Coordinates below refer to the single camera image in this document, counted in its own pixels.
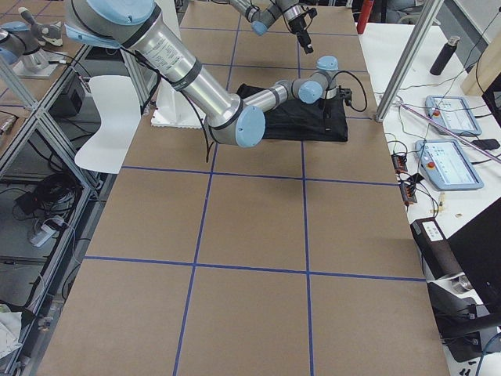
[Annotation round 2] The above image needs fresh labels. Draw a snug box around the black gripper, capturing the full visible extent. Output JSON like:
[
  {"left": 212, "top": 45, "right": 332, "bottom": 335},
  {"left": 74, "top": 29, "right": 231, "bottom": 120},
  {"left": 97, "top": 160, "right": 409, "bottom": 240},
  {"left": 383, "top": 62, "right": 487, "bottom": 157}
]
[
  {"left": 323, "top": 98, "right": 333, "bottom": 132},
  {"left": 287, "top": 14, "right": 314, "bottom": 54}
]

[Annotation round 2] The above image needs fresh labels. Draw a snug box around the black printed t-shirt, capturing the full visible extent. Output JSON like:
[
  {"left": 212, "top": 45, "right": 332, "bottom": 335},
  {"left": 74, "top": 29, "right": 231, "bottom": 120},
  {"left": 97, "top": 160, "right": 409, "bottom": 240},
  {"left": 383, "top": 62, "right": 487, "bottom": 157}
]
[{"left": 234, "top": 83, "right": 349, "bottom": 143}]

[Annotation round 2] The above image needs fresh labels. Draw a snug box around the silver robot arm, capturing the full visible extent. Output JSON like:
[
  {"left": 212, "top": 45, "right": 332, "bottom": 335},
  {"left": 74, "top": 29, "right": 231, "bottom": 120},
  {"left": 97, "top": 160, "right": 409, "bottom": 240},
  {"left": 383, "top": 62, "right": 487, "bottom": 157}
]
[
  {"left": 65, "top": 1, "right": 338, "bottom": 148},
  {"left": 228, "top": 0, "right": 317, "bottom": 54}
]

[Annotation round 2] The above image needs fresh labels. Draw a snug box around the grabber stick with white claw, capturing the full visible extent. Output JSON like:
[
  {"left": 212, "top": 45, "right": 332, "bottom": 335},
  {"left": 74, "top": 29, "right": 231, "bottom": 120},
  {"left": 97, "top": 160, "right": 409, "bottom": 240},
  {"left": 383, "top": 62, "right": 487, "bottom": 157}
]
[{"left": 396, "top": 96, "right": 500, "bottom": 163}]

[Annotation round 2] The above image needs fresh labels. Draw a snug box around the red cylinder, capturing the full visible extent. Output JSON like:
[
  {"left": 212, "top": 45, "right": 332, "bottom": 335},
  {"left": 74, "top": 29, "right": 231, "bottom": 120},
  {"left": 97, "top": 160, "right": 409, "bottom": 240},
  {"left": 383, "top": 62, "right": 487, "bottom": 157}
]
[{"left": 356, "top": 0, "right": 374, "bottom": 34}]

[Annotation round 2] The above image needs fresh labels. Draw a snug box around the far blue teach pendant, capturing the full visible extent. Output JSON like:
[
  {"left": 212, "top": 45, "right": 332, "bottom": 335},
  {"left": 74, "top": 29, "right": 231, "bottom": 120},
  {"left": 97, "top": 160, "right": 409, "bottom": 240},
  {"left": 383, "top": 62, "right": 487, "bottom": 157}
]
[{"left": 425, "top": 96, "right": 482, "bottom": 136}]

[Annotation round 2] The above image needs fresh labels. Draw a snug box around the blue teach pendant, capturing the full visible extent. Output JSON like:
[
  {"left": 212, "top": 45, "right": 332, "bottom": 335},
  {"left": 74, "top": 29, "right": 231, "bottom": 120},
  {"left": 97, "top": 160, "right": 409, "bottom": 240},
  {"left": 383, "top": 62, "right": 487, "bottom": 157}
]
[
  {"left": 415, "top": 139, "right": 484, "bottom": 191},
  {"left": 425, "top": 96, "right": 482, "bottom": 136}
]

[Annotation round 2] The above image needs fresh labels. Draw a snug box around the near blue teach pendant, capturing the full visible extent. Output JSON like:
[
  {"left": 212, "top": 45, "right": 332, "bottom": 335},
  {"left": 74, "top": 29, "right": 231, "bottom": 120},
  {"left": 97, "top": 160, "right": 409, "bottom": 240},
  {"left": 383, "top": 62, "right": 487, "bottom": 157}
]
[{"left": 415, "top": 139, "right": 484, "bottom": 191}]

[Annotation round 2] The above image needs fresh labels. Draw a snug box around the black water bottle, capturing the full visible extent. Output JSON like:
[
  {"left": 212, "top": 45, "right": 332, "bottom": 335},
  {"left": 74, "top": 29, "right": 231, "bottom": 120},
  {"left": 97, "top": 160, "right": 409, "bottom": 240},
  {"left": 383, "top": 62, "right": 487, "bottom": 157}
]
[{"left": 429, "top": 35, "right": 461, "bottom": 76}]

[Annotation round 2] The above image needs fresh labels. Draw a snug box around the black phone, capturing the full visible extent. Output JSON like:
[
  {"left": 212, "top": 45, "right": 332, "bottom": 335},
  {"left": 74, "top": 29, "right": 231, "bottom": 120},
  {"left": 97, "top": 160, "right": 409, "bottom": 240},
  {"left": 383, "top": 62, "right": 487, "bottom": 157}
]
[{"left": 472, "top": 139, "right": 500, "bottom": 150}]

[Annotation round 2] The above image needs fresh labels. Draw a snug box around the white curved plastic shield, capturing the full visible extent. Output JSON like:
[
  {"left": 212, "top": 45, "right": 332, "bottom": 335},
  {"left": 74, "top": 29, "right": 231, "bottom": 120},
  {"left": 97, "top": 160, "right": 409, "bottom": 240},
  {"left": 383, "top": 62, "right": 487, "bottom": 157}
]
[{"left": 74, "top": 75, "right": 142, "bottom": 174}]

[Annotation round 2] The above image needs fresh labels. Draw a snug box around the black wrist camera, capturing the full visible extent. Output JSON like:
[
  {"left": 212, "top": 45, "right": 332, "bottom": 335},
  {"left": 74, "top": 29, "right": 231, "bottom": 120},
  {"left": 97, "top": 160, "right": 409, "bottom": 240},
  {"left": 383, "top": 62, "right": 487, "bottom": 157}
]
[
  {"left": 305, "top": 8, "right": 317, "bottom": 19},
  {"left": 337, "top": 86, "right": 352, "bottom": 107}
]

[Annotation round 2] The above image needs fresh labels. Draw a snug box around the aluminium frame post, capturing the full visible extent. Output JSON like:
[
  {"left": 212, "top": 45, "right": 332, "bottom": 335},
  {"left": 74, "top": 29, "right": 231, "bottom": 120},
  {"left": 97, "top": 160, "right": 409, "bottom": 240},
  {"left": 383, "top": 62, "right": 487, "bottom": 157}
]
[{"left": 375, "top": 0, "right": 444, "bottom": 123}]

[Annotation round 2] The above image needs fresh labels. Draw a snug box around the white central pedestal column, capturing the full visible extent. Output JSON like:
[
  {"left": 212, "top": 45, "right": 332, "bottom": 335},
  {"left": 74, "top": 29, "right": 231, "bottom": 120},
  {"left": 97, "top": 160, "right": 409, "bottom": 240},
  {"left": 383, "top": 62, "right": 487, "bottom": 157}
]
[{"left": 151, "top": 0, "right": 201, "bottom": 128}]

